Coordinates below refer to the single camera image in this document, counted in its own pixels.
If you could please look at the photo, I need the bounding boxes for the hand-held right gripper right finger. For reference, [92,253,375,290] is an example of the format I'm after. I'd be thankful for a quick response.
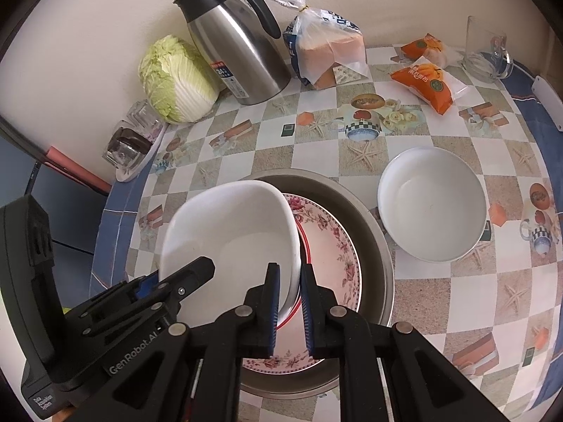
[299,264,506,422]

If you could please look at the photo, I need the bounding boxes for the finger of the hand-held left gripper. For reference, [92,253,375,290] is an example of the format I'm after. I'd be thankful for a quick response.
[152,256,216,324]
[119,273,161,305]

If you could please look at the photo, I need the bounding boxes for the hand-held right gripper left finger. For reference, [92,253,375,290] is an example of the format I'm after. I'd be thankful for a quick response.
[72,263,282,422]

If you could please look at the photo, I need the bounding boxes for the plain white bowl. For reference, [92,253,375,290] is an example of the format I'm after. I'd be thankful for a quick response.
[159,181,303,319]

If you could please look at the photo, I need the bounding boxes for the floral plate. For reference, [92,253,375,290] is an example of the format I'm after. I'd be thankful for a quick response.
[242,193,362,372]

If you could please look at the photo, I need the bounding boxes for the white bowl with red rim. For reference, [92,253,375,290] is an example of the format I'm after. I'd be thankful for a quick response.
[275,222,311,330]

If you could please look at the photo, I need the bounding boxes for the steel basin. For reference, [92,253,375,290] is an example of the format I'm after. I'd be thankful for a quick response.
[238,168,395,398]

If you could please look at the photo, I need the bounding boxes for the glass cups on tray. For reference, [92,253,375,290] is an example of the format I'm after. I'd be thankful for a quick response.
[115,114,170,183]

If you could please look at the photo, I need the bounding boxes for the red board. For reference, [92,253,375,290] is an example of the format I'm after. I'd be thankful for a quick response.
[44,145,113,194]

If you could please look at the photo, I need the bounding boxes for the clear glass tumbler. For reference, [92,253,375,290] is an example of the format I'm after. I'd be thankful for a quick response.
[102,127,152,168]
[127,100,162,141]

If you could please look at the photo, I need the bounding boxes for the checked tablecloth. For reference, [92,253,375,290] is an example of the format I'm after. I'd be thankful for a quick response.
[90,44,563,422]

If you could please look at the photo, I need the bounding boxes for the white bowl with blue rim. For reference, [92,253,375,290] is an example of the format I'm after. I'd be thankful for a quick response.
[377,147,489,263]

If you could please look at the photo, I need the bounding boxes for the napa cabbage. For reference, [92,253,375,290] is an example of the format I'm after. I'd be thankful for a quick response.
[138,35,221,124]

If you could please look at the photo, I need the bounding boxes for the steel thermos kettle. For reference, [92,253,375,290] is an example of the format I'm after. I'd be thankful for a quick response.
[173,0,292,106]

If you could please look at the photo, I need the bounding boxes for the bagged sliced bread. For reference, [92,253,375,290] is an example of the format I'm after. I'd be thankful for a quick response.
[244,0,368,91]

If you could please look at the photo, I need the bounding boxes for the orange snack packet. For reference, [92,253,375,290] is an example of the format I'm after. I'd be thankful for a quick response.
[398,33,462,69]
[391,62,469,115]

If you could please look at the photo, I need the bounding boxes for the glass mug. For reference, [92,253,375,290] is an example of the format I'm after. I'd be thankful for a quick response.
[460,15,514,84]

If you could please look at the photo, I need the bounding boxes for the black cable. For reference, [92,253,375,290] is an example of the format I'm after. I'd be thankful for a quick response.
[26,162,95,256]

